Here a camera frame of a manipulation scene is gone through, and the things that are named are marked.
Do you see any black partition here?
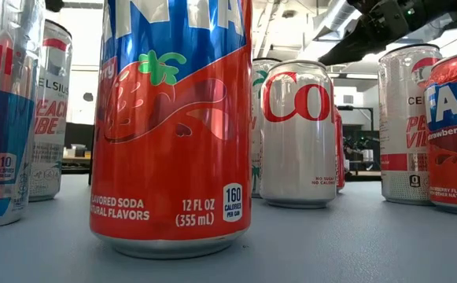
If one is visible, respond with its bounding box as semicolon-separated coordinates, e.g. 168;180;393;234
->
63;122;94;149

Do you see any white Celsius Peach Vibe can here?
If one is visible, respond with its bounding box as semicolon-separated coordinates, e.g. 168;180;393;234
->
28;18;74;203
377;42;444;206

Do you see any ceiling light strip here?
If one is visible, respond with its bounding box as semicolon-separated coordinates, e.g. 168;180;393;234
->
345;72;379;80

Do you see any red Fanta strawberry can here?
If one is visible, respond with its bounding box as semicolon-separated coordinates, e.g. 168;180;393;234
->
423;50;457;218
89;0;253;259
333;105;346;193

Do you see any white Celsius can palm print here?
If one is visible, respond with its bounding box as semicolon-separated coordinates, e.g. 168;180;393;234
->
250;57;283;199

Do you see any silver Diet Coke can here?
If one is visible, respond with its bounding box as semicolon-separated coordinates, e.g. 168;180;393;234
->
259;59;337;209

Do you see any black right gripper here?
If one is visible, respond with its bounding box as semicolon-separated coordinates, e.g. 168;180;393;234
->
317;0;414;67

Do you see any blue silver Red Bull can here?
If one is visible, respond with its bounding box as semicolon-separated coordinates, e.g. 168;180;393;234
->
0;0;46;231

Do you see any silver ceiling duct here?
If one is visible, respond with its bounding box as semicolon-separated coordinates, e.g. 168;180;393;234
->
312;0;365;40

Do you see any black pipe frame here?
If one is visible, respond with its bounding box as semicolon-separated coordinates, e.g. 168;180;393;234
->
336;105;374;133

